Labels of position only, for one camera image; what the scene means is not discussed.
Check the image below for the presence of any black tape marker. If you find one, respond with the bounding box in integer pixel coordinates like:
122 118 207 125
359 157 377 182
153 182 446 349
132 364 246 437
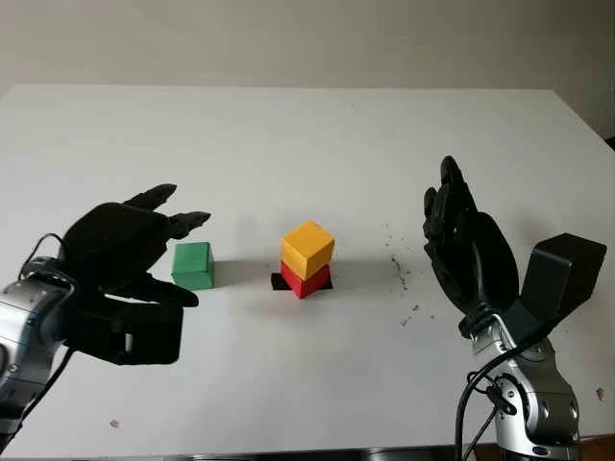
270 272 333 292

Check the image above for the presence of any red cube block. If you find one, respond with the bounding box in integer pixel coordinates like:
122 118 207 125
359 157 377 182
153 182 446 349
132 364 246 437
280 260 332 301

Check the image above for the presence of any yellow cube block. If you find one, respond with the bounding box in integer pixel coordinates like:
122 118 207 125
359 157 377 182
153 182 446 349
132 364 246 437
281 219 336 279

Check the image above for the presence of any green cube block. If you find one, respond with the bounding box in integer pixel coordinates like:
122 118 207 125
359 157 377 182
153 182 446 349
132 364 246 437
171 241 216 291

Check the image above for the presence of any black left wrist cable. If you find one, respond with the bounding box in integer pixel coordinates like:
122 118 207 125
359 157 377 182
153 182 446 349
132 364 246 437
0 233 73 448

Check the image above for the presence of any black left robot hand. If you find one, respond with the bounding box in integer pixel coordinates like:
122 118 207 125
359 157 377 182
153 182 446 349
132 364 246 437
61 183 212 308

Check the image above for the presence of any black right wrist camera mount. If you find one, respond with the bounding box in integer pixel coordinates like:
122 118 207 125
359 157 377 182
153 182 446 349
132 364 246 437
499 232 608 356

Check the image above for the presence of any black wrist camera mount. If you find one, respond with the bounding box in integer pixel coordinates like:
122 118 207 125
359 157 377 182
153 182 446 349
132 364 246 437
66 292 186 367
499 232 608 356

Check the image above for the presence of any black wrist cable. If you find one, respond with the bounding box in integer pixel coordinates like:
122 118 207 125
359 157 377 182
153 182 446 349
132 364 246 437
454 330 554 461
0 233 73 448

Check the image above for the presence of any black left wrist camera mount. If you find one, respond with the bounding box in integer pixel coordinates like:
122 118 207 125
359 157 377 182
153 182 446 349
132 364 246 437
66 292 186 367

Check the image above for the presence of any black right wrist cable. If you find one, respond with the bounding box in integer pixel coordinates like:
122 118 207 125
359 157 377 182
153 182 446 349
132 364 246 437
454 330 554 461

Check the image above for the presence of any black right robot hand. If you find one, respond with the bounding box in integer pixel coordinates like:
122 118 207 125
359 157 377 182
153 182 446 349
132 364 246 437
422 155 521 340

